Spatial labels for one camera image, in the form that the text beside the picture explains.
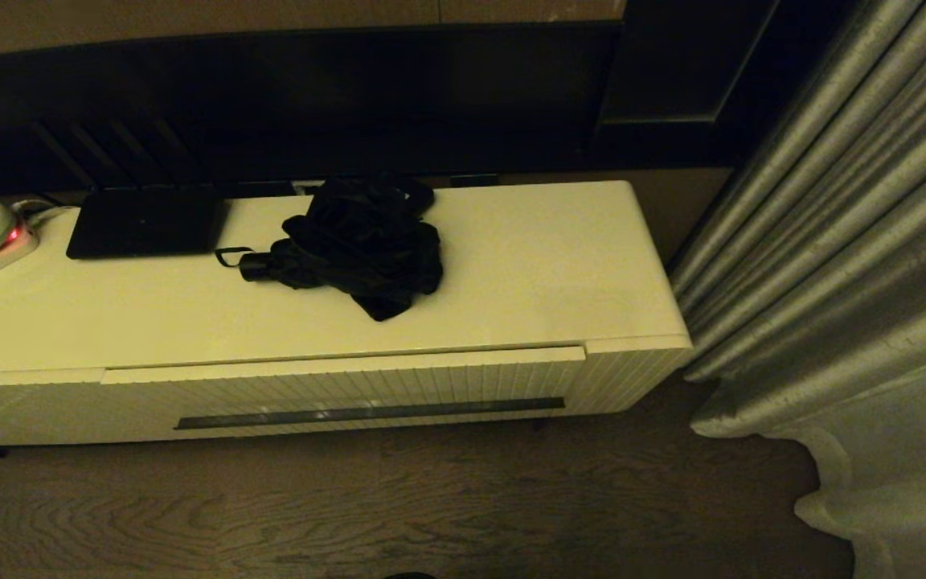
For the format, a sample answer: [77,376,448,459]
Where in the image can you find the grey textured curtain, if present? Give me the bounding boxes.
[666,0,926,440]

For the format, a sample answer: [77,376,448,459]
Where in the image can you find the black television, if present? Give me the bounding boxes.
[0,20,625,202]

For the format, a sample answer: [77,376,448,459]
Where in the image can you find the white power cord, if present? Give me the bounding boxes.
[13,199,80,228]

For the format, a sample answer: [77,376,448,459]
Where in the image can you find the white sheer curtain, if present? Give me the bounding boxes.
[789,342,926,579]

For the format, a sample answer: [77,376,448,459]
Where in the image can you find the small black square box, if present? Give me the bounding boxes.
[397,179,436,218]

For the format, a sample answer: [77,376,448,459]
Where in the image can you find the cream fluted drawer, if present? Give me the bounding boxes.
[100,346,588,441]

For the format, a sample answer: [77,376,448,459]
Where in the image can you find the black flat set-top box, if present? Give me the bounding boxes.
[66,187,231,261]

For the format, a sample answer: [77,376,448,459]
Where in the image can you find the white low cabinet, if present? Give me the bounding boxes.
[0,180,695,448]

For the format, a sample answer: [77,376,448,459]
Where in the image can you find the dark metal handle rail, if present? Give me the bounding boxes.
[173,396,567,432]

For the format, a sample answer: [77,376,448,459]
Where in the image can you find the white power strip red light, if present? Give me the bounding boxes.
[0,224,40,278]

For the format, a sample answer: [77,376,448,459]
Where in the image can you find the black umbrella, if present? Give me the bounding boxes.
[215,175,445,323]

